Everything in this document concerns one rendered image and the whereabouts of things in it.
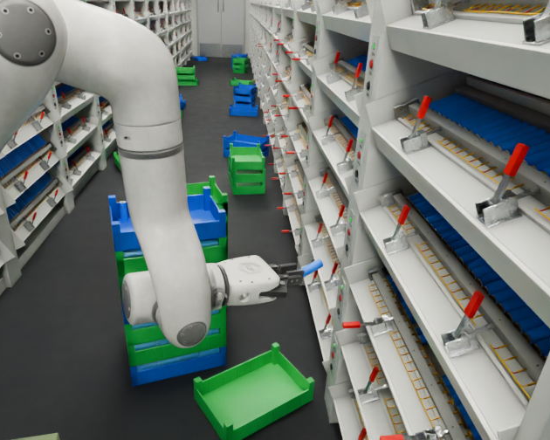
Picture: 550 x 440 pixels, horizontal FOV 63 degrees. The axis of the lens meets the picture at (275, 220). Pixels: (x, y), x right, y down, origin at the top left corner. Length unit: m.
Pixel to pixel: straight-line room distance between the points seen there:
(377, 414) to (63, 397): 0.94
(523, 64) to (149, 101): 0.42
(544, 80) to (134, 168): 0.48
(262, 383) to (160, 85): 1.10
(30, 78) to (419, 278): 0.61
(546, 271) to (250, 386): 1.14
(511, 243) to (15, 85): 0.51
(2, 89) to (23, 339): 1.40
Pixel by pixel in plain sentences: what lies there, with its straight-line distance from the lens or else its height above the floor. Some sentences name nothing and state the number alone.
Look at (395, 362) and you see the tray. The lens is 0.91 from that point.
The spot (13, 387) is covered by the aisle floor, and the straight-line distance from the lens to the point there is 1.66.
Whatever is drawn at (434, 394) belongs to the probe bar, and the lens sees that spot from 0.82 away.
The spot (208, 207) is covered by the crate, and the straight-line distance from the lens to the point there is 1.43.
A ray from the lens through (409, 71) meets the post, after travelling 0.96.
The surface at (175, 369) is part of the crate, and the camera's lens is 1.53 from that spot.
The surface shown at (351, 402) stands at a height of 0.11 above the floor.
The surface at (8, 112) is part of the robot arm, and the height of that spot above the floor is 0.98.
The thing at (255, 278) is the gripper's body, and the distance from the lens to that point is 0.80.
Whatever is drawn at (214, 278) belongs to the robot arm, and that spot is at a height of 0.66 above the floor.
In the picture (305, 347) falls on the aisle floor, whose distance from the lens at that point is 1.64.
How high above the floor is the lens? 1.09
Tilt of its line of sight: 26 degrees down
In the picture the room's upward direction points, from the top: 3 degrees clockwise
